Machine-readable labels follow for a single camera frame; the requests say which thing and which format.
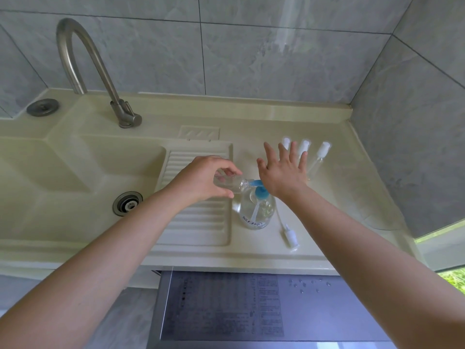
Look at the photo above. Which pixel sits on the steel sink drain strainer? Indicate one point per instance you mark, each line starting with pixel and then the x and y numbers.
pixel 127 203

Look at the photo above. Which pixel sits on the white spray cap with tube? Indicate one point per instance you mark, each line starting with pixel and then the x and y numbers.
pixel 290 238

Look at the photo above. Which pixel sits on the cream sink with washboard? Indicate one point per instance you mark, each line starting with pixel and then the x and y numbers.
pixel 43 170

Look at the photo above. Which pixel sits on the person's right hand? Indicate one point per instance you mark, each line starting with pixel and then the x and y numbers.
pixel 285 176

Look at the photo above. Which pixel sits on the round steel hole cover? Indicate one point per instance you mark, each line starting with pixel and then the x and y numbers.
pixel 43 107

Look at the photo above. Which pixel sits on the clear hand sanitizer pump bottle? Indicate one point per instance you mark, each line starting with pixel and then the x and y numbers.
pixel 256 210

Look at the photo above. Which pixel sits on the person's left hand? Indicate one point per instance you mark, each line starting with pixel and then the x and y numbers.
pixel 196 181

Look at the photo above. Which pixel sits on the person's left forearm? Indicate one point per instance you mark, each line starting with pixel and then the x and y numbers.
pixel 91 268

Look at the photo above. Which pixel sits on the curved steel faucet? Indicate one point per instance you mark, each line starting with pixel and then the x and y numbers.
pixel 101 69

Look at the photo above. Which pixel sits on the small clear bottle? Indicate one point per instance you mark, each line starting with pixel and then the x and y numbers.
pixel 304 144
pixel 319 159
pixel 236 183
pixel 287 141

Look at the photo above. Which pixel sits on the glass window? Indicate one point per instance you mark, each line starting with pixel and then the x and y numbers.
pixel 450 265

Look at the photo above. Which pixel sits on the grey washing machine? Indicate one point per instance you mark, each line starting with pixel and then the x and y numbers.
pixel 308 316

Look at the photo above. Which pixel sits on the person's right forearm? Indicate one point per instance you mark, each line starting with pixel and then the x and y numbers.
pixel 363 258

